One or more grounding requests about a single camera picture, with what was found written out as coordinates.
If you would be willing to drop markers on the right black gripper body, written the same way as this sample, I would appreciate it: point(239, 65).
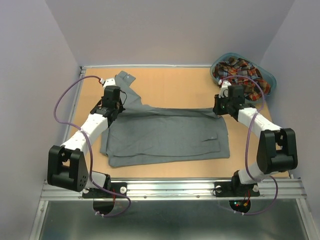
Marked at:
point(225, 103)

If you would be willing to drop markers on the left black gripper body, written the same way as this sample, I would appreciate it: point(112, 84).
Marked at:
point(119, 107)

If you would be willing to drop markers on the grey long sleeve shirt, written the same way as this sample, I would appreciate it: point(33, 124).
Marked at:
point(143, 134)

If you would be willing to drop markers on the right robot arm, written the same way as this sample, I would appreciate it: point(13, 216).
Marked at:
point(277, 148)

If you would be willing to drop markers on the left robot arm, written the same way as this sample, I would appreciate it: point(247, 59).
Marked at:
point(70, 165)

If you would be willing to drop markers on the plaid long sleeve shirt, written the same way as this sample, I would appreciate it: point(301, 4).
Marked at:
point(246, 75)

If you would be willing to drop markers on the teal plastic basket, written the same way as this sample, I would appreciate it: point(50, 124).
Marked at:
point(272, 80)

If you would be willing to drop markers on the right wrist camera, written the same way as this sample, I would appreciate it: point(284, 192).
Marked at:
point(224, 88)

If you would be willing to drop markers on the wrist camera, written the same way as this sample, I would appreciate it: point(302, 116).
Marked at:
point(107, 82)
point(224, 88)

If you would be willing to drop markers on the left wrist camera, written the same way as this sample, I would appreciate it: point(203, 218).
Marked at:
point(107, 82)

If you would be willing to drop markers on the aluminium back rail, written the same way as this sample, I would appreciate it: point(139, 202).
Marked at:
point(146, 66)

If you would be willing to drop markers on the aluminium rail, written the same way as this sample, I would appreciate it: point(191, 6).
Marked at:
point(165, 189)
point(146, 66)

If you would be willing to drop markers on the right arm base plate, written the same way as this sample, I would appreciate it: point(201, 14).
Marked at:
point(226, 189)

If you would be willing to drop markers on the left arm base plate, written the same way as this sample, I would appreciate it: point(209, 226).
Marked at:
point(120, 190)

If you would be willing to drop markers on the aluminium front rail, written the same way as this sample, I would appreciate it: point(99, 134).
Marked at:
point(165, 189)

